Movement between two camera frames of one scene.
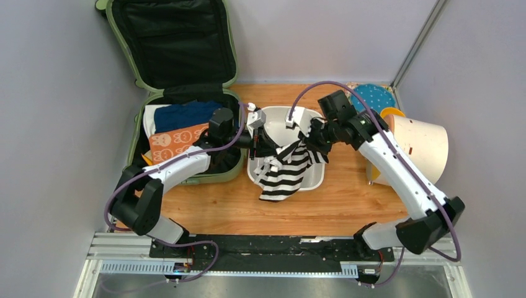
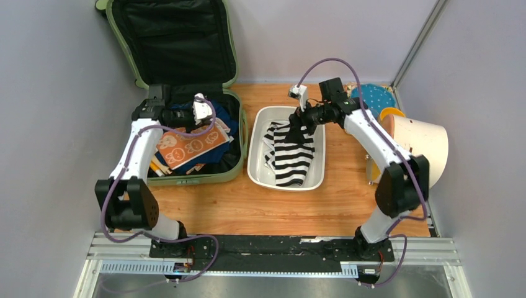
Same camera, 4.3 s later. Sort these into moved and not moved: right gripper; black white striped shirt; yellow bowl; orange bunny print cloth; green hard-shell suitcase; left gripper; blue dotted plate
Moved: right gripper; left gripper; black white striped shirt
Not moved: orange bunny print cloth; green hard-shell suitcase; yellow bowl; blue dotted plate
